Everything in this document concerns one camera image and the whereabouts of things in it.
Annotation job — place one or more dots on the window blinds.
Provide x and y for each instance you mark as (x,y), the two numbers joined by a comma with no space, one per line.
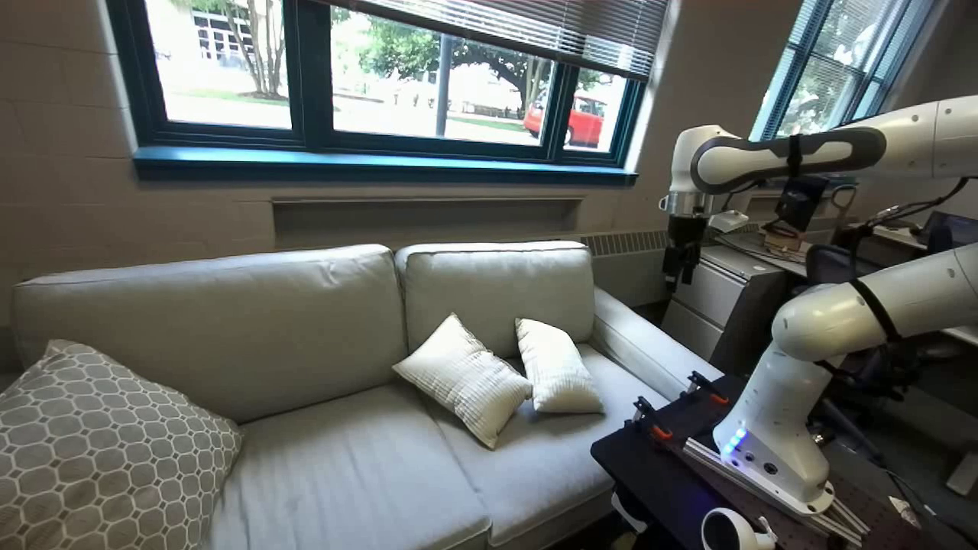
(610,33)

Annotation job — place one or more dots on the grey filing cabinet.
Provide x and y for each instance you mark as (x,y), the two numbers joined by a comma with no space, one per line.
(726,310)

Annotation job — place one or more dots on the cream pleated pillow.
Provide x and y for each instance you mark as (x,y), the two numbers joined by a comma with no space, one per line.
(470,381)
(560,383)

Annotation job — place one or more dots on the teal framed window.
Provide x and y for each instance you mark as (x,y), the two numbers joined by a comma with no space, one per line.
(304,90)

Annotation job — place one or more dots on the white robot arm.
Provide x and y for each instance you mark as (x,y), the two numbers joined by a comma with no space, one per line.
(766,434)

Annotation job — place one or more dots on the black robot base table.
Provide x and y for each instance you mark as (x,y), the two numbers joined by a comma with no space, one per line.
(672,490)

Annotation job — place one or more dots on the light grey fabric couch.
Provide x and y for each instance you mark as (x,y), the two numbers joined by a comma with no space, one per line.
(336,450)

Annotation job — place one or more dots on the grey patterned pillow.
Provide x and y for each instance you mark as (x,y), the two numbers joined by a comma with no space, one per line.
(97,457)

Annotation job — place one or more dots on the teal side window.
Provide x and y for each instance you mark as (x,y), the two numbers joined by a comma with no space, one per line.
(843,62)

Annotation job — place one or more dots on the baseboard radiator heater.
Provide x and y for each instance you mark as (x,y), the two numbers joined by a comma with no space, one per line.
(628,263)

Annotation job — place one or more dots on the white VR controller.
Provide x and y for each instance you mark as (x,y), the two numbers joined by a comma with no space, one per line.
(730,530)

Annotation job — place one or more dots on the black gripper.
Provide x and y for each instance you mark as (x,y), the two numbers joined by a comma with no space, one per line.
(684,248)

